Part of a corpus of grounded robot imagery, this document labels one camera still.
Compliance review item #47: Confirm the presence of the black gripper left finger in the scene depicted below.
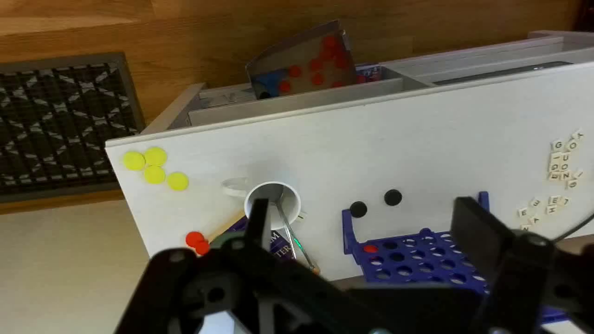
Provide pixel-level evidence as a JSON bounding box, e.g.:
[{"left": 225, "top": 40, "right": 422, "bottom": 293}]
[{"left": 114, "top": 196, "right": 374, "bottom": 334}]

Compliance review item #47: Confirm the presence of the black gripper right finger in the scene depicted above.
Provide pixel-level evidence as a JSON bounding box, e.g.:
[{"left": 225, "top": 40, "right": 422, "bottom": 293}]
[{"left": 454, "top": 194, "right": 594, "bottom": 334}]

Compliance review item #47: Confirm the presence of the dark blue game disc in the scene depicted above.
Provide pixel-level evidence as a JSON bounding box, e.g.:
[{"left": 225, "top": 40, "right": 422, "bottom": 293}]
[
  {"left": 383, "top": 187, "right": 405, "bottom": 207},
  {"left": 350, "top": 198, "right": 370, "bottom": 218}
]

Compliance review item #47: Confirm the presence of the white mug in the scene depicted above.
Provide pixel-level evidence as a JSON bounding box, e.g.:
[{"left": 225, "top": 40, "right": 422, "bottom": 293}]
[{"left": 222, "top": 176, "right": 307, "bottom": 239}]

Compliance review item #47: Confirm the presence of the blue connect four grid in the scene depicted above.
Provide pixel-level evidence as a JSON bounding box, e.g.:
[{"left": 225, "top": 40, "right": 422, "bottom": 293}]
[{"left": 342, "top": 189, "right": 569, "bottom": 326}]

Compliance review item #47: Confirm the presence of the yellow game disc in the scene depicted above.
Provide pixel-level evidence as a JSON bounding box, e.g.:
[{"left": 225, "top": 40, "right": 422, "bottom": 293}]
[
  {"left": 166, "top": 170, "right": 192, "bottom": 192},
  {"left": 144, "top": 165, "right": 168, "bottom": 187},
  {"left": 121, "top": 148, "right": 149, "bottom": 172},
  {"left": 144, "top": 144, "right": 170, "bottom": 168}
]

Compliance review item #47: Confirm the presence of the white shelf table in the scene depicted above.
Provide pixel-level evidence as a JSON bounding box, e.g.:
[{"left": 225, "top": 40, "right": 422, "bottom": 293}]
[{"left": 105, "top": 27, "right": 594, "bottom": 283}]

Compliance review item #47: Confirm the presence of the connect four game box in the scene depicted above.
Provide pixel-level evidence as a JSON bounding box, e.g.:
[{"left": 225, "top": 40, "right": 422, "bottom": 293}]
[{"left": 246, "top": 20, "right": 361, "bottom": 100}]

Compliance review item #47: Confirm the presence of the black floor vent grille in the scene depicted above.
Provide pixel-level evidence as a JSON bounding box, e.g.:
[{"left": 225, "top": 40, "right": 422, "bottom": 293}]
[{"left": 0, "top": 51, "right": 145, "bottom": 200}]

